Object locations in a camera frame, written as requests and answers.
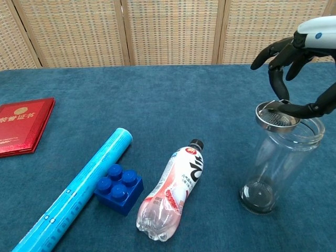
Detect blue table mat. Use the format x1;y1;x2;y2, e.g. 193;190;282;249
0;61;336;252

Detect red certificate book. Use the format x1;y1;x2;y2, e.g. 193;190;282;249
0;97;56;159

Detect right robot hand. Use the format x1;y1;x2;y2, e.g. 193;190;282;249
250;15;336;120

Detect pink white drink bottle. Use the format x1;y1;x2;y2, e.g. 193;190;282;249
135;139;205;243

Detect clear glass jar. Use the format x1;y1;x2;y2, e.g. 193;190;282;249
238;115;326;216

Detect metal strainer lid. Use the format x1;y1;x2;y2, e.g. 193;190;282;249
255;99;302;135

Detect bamboo folding screen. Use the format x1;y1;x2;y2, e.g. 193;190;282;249
0;0;336;71

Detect light blue tube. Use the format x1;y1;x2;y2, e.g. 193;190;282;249
11;127;133;252

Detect blue building block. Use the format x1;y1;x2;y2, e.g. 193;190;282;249
93;164;144;217

